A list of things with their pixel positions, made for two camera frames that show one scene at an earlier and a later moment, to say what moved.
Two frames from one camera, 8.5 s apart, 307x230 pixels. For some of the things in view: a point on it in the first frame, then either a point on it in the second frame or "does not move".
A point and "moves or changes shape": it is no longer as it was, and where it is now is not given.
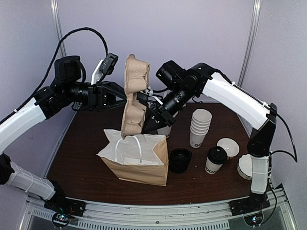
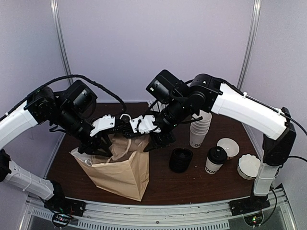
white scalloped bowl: [244, 166] does not move
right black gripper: [168, 119] → [159, 141]
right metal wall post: [251, 44] does not move
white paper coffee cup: [212, 168] does not move
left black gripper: [98, 96] → [96, 143]
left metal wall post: [56, 10] does not move
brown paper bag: [141, 158] moves or changes shape
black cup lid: [217, 155] does not move
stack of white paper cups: [201, 120] does not move
